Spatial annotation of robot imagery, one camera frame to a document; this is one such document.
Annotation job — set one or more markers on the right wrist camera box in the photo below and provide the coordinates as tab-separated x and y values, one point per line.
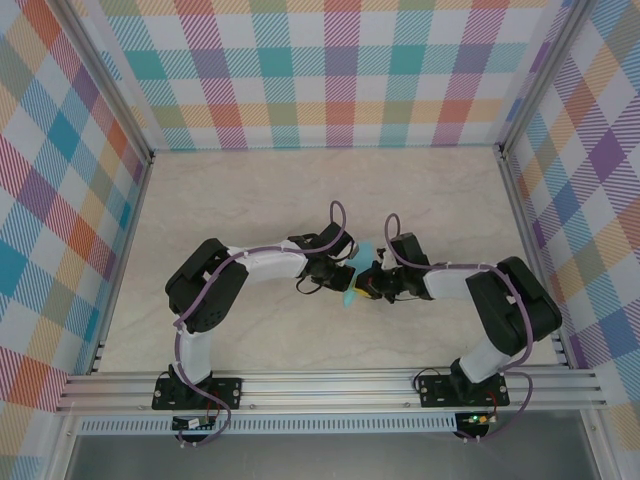
384	259

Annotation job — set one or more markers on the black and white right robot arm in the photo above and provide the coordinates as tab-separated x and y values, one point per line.
515	305

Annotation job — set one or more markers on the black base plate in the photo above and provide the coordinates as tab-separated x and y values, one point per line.
230	392
435	392

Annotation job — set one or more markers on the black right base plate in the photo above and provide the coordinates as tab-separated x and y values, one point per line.
435	392

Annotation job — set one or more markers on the aluminium front rail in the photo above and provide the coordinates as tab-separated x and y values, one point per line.
325	387

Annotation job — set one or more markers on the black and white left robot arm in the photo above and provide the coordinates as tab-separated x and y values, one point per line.
205	285

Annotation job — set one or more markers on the left circuit board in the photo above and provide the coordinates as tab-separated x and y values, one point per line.
192	424

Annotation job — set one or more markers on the grey metal panel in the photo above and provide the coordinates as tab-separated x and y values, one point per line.
325	457

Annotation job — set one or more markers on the aluminium frame post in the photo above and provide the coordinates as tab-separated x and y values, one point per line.
542	75
105	80

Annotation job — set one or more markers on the circuit board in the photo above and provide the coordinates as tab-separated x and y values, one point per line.
477	419
192	424

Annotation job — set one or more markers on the aluminium side rail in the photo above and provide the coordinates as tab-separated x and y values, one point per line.
537	265
122	265

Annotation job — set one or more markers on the teal paper sheet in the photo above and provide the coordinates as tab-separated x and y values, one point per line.
365	255

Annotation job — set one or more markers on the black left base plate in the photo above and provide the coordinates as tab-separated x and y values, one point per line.
230	392

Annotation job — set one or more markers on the right circuit board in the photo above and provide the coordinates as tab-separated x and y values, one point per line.
477	419

